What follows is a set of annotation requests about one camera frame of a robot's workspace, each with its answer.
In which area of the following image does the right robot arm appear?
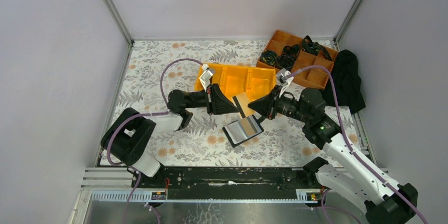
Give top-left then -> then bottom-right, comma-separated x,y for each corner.
248,86 -> 418,223

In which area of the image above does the wooden compartment organizer tray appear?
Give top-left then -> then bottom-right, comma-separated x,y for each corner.
256,30 -> 339,72

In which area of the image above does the black rolled tie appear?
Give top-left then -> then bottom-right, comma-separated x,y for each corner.
282,44 -> 301,60

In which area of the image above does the black leather card holder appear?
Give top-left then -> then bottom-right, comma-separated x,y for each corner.
222,115 -> 264,148

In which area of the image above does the tan credit card in holder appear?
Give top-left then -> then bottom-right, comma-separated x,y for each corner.
241,115 -> 263,137

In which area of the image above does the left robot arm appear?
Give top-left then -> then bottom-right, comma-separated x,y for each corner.
100,83 -> 238,177

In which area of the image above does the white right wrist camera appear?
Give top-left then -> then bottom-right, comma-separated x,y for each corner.
276,68 -> 293,96

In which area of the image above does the black cloth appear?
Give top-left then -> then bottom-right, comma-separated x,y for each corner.
331,49 -> 366,114

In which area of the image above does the blue yellow rolled tie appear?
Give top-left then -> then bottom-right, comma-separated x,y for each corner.
260,50 -> 278,67

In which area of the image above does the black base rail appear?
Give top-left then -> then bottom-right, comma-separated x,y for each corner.
131,166 -> 324,201

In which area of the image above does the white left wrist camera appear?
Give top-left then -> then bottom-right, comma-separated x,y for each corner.
199,68 -> 215,90

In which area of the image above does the dark green rolled tie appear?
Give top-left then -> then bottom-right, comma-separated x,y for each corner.
301,35 -> 332,61

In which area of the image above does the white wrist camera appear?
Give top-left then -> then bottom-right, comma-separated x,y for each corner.
199,68 -> 215,90
276,68 -> 293,96

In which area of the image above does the dark floral rolled tie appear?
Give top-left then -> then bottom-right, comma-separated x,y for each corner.
275,55 -> 295,71

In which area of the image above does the yellow plastic divided bin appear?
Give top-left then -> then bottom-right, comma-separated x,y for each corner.
208,64 -> 276,101

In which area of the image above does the floral patterned table mat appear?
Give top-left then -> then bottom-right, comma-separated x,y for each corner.
113,40 -> 339,167

